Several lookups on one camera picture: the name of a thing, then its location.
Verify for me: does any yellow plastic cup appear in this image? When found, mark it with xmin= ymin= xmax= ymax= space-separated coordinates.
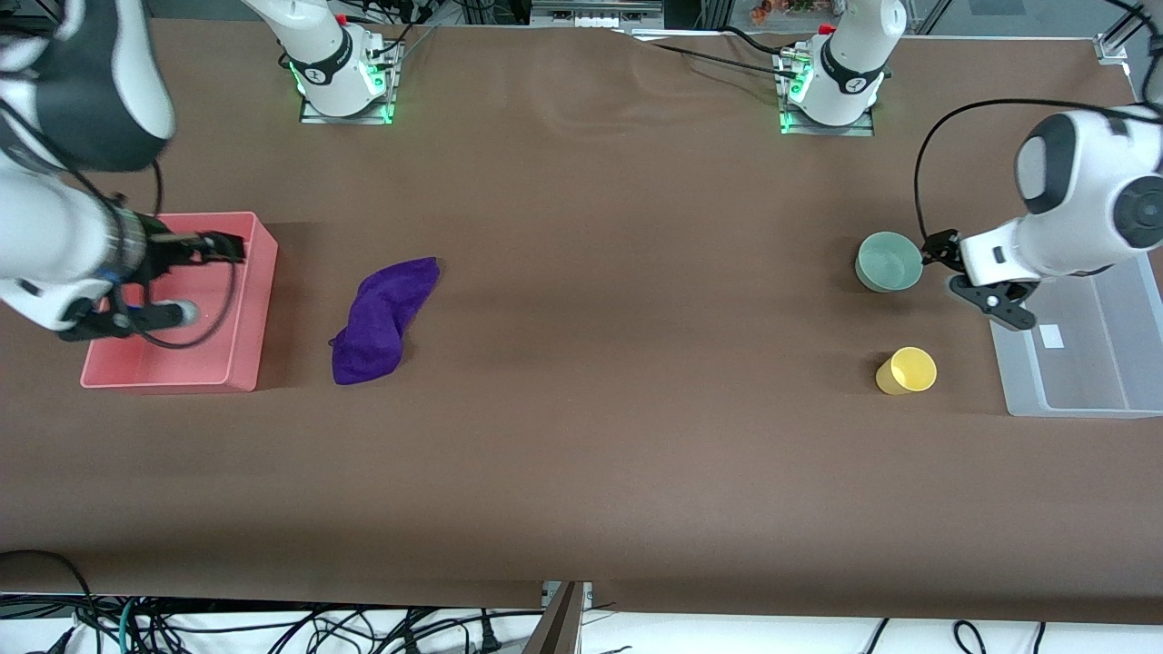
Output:
xmin=875 ymin=346 xmax=939 ymax=396

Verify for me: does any purple cloth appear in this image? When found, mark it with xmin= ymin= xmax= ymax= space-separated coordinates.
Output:
xmin=329 ymin=257 xmax=442 ymax=387

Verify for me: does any pink plastic bin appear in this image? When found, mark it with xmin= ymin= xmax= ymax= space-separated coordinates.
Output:
xmin=80 ymin=211 xmax=280 ymax=393

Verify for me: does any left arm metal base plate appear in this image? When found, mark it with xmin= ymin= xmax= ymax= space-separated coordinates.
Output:
xmin=775 ymin=50 xmax=876 ymax=138

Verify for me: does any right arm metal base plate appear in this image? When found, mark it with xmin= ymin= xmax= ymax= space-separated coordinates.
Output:
xmin=298 ymin=36 xmax=398 ymax=125

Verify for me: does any green bowl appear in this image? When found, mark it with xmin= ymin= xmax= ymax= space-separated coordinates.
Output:
xmin=855 ymin=231 xmax=926 ymax=294

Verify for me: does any brown table cover sheet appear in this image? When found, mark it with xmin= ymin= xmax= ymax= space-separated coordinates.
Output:
xmin=0 ymin=18 xmax=1163 ymax=628

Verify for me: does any black floor cable loop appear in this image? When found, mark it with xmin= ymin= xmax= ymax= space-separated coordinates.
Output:
xmin=0 ymin=550 xmax=96 ymax=654

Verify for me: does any clear plastic bin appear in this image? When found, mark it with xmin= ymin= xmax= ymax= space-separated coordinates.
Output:
xmin=989 ymin=250 xmax=1163 ymax=419

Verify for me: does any black base power cable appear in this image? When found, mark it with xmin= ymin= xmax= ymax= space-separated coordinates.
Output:
xmin=618 ymin=27 xmax=800 ymax=78

